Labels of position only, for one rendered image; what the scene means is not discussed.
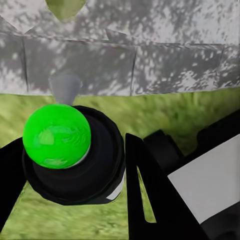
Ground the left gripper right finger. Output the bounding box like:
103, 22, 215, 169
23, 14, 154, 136
125, 133, 210, 240

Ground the insectifuge atomizer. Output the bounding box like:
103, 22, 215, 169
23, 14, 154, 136
21, 71, 126, 206

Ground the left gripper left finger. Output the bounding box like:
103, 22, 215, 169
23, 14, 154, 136
0, 137, 27, 233

